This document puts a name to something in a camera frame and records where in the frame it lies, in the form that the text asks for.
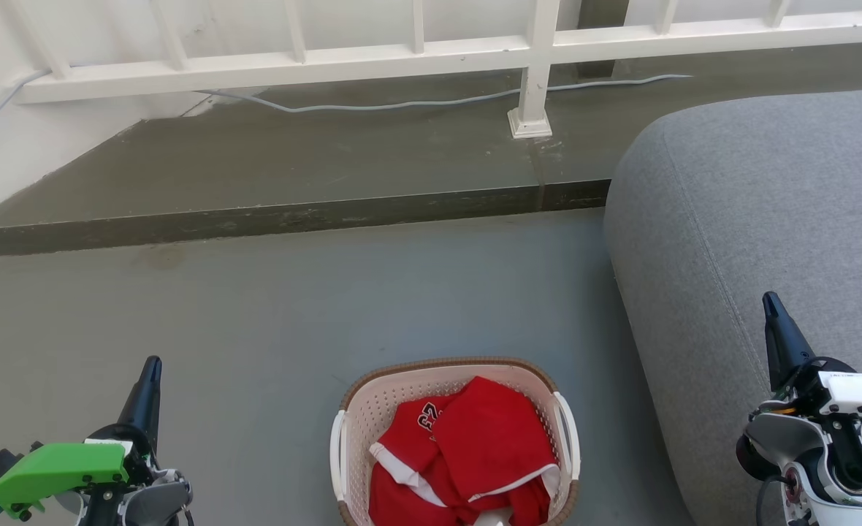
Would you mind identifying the cream plastic laundry basket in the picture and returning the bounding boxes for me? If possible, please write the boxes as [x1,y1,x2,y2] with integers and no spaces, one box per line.
[329,357,582,526]

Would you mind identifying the white railing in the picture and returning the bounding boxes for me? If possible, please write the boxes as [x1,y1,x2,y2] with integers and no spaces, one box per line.
[4,0,862,140]

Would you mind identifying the grey fabric sofa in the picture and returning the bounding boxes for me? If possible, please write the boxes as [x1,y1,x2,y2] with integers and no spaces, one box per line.
[603,88,862,526]

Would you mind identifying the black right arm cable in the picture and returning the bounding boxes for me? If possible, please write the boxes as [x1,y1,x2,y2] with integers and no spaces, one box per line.
[755,475,784,526]

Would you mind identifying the red and white jersey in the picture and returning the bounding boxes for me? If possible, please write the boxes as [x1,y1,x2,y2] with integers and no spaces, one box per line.
[367,376,562,526]

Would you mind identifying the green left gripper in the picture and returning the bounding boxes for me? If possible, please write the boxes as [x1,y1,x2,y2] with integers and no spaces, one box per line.
[0,356,163,518]

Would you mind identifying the grey floor cable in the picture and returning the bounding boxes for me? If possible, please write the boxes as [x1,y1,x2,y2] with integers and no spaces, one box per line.
[0,69,695,144]

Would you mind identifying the dark post behind railing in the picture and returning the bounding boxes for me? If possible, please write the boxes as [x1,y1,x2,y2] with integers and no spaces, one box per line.
[576,0,630,80]

